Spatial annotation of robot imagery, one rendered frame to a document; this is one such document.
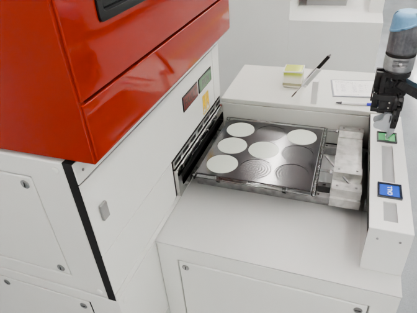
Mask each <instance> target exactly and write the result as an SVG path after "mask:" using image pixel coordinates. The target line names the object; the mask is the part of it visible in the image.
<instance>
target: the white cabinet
mask: <svg viewBox="0 0 417 313"><path fill-rule="evenodd" d="M156 246H157V249H158V255H159V260H160V264H161V270H162V274H163V279H164V285H165V288H166V294H167V298H168V303H169V309H170V313H396V312H397V309H398V306H399V303H400V301H401V299H400V298H397V297H392V296H388V295H384V294H379V293H374V292H371V291H366V290H362V289H357V288H352V287H349V286H344V285H341V284H336V283H331V282H327V281H322V280H319V279H314V278H309V277H306V276H301V275H297V274H293V273H288V272H285V271H279V270H274V269H271V268H266V267H263V266H258V265H252V264H249V263H244V262H241V261H236V260H231V259H227V258H223V257H219V256H215V255H209V254H206V253H201V252H196V251H193V250H188V249H185V248H179V247H174V246H171V245H166V244H163V243H158V242H156Z"/></svg>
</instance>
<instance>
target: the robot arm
mask: <svg viewBox="0 0 417 313"><path fill-rule="evenodd" d="M389 31H390V32H389V36H388V42H387V48H386V52H385V57H384V61H383V68H379V67H377V69H376V73H375V79H374V84H373V87H372V92H371V97H370V101H372V102H371V106H370V111H372V112H377V113H381V114H380V115H377V116H374V118H373V121H374V124H373V126H374V128H376V129H379V130H383V131H385V132H387V133H386V138H389V137H390V136H391V135H392V134H393V132H394V131H395V128H396V126H397V123H398V119H399V116H400V112H401V110H402V108H403V102H404V96H405V95H406V94H408V95H410V96H411V97H413V98H415V99H417V84H416V83H415V82H413V81H411V80H410V79H408V78H409V77H410V76H411V71H412V70H413V67H414V64H415V59H416V55H417V9H415V8H405V9H400V10H397V11H396V12H395V13H394V15H393V19H392V23H391V26H390V29H389ZM372 94H373V96H372Z"/></svg>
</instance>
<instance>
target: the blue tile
mask: <svg viewBox="0 0 417 313"><path fill-rule="evenodd" d="M379 189H380V194H382V195H386V196H394V197H400V188H399V186H392V185H387V184H379Z"/></svg>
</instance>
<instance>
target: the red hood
mask: <svg viewBox="0 0 417 313"><path fill-rule="evenodd" d="M229 28H230V16H229V0H0V148H1V149H6V150H13V151H17V152H24V153H31V154H35V155H42V156H46V157H53V158H60V159H64V160H71V161H77V162H81V163H89V164H93V165H96V163H97V162H98V161H99V160H100V159H101V158H102V157H103V156H104V155H105V154H106V153H107V152H108V151H109V150H110V149H111V148H112V147H113V146H114V145H115V144H116V143H117V142H118V141H119V140H120V139H121V138H122V137H123V136H124V135H125V134H126V133H127V132H128V131H129V130H130V129H131V128H132V127H133V126H134V125H135V124H136V123H137V122H138V121H139V120H140V119H141V118H142V117H143V116H144V115H145V114H146V113H147V112H148V111H149V110H150V109H151V108H152V107H153V106H154V105H155V104H156V103H157V102H158V101H159V100H160V99H161V98H162V97H163V96H164V95H165V94H166V93H167V92H168V91H169V90H170V89H171V88H172V87H173V86H174V85H175V84H176V83H177V82H178V81H179V79H180V78H181V77H182V76H183V75H184V74H185V73H186V72H187V71H188V70H189V69H190V68H191V67H192V66H193V65H194V64H195V63H196V62H197V61H198V60H199V59H200V58H201V57H202V56H203V55H204V54H205V53H206V52H207V51H208V50H209V49H210V48H211V47H212V46H213V45H214V44H215V43H216V42H217V41H218V40H219V39H220V37H221V36H222V35H223V34H224V33H225V32H226V31H227V30H228V29H229Z"/></svg>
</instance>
